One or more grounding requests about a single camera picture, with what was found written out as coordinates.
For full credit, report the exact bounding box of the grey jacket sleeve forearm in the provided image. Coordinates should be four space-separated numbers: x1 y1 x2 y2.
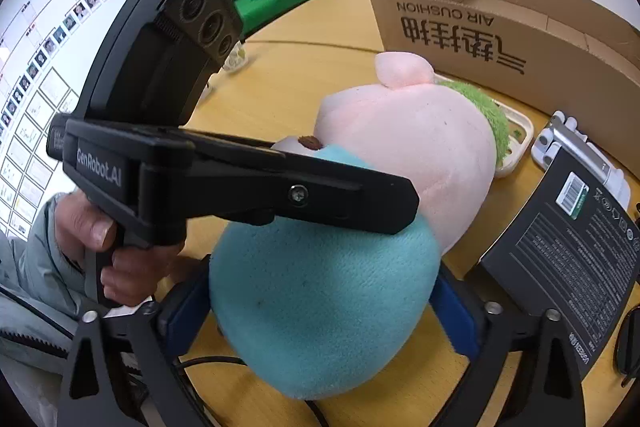
1 194 88 426

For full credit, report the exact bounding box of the green covered side table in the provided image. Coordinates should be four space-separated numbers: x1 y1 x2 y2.
235 0 309 38

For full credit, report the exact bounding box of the black cable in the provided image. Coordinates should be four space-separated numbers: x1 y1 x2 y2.
172 354 331 427

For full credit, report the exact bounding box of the person's left hand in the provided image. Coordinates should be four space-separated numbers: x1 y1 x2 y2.
54 191 200 307

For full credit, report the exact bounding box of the white folding phone stand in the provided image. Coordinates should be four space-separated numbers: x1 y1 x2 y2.
530 110 631 210

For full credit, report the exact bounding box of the black product box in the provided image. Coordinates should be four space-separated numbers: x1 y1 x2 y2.
480 150 639 375

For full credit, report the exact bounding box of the white rectangular tray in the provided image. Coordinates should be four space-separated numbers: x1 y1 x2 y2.
435 74 535 178

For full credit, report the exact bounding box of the pink pig plush teal shirt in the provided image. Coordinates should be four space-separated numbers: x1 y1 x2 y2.
209 52 509 400

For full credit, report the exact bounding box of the brown cardboard box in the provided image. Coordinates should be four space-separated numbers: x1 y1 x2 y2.
371 0 639 171

